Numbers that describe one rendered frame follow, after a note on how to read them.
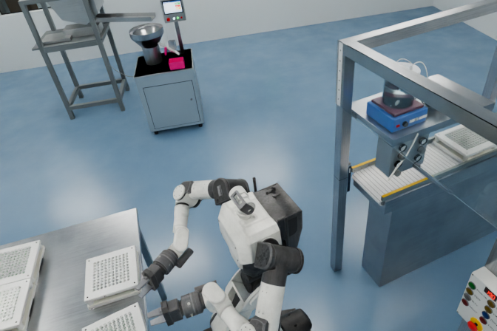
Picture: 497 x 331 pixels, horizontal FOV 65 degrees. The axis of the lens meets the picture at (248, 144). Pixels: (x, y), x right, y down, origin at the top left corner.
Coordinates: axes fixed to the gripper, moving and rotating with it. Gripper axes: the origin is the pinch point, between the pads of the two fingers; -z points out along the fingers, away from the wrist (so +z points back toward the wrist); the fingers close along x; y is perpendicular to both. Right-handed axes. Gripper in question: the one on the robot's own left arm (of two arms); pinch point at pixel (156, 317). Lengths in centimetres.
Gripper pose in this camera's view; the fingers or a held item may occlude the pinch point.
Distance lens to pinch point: 170.7
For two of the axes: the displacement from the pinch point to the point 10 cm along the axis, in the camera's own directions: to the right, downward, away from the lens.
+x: 1.1, 8.0, 5.9
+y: -3.2, -5.4, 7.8
